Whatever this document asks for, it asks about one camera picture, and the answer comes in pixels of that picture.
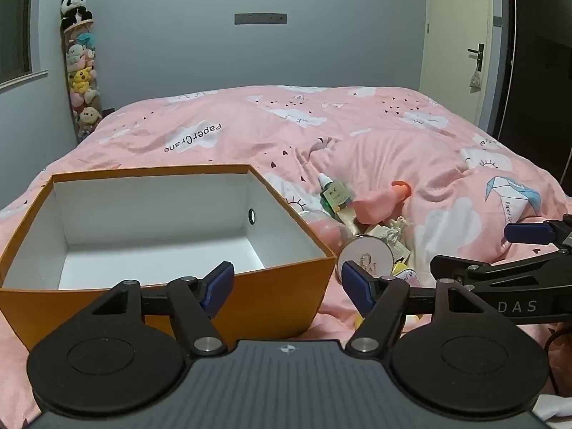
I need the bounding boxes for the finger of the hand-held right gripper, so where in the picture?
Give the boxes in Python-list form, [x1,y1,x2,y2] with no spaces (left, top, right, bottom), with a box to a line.
[431,243,572,284]
[504,215,572,244]

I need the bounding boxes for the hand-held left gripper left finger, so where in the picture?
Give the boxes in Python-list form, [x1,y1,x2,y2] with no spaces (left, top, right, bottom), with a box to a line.
[90,262,235,357]

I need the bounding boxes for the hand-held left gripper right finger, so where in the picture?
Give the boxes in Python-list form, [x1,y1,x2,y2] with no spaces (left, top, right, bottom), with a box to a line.
[341,260,484,358]

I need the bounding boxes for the round white cosmetic jar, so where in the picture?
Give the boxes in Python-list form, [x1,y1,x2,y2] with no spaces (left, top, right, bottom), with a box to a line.
[337,235,396,285]

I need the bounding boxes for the orange cardboard box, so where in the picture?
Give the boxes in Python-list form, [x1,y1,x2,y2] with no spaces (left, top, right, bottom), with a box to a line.
[0,164,337,354]

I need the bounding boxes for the clear case with pink sponge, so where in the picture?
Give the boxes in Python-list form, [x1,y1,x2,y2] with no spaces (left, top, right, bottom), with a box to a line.
[299,210,350,244]

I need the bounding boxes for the pink pump bottle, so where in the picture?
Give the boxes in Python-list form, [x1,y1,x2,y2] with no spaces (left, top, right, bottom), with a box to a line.
[353,180,412,227]

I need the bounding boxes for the green spray bottle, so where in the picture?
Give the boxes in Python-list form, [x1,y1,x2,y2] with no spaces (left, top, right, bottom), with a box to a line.
[318,174,356,213]

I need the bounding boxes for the white cloth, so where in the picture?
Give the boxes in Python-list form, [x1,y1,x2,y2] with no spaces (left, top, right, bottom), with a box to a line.
[531,394,572,429]

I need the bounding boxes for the dark wardrobe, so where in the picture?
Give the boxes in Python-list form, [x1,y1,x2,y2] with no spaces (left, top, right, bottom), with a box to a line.
[495,0,572,197]

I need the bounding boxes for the pink printed blanket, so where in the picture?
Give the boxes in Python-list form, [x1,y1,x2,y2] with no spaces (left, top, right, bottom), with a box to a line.
[0,85,572,429]

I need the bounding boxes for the cream door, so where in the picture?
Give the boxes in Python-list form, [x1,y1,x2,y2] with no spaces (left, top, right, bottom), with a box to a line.
[419,0,493,131]

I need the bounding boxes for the clear tube of plush toys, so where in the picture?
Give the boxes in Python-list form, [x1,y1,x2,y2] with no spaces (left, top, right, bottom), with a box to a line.
[63,20,104,144]

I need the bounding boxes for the panda plush toy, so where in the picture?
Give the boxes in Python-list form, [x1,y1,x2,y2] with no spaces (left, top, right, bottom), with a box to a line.
[60,0,94,30]

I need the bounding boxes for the dark window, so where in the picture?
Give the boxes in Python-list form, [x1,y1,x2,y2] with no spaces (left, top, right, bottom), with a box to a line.
[0,0,48,91]

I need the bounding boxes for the black cable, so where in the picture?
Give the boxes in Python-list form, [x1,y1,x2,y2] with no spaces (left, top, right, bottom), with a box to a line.
[546,322,572,396]

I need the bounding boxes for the black door handle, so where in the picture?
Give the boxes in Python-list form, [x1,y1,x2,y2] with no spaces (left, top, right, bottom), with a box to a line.
[467,43,486,70]

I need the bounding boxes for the grey wall outlet strip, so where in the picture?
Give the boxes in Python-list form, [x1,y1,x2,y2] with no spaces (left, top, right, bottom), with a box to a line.
[234,13,287,25]

